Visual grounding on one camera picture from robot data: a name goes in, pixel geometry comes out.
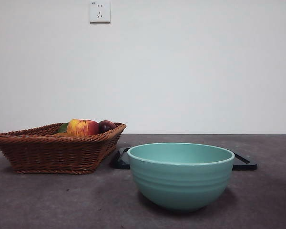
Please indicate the brown wicker basket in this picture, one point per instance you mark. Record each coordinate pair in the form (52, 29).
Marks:
(50, 152)

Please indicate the green fruit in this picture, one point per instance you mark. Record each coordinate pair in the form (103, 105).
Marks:
(62, 127)

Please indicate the black rectangular tray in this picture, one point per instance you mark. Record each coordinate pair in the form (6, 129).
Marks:
(244, 163)

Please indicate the teal ribbed bowl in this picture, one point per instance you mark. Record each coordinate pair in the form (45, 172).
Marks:
(181, 183)

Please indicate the white wall socket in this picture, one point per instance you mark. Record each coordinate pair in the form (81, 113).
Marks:
(100, 12)

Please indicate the brown orange fruit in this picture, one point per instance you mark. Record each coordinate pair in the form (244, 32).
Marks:
(63, 134)

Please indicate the dark red plum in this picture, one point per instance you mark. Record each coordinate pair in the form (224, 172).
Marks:
(106, 126)

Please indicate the red yellow apple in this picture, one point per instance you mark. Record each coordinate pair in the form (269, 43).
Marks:
(82, 127)

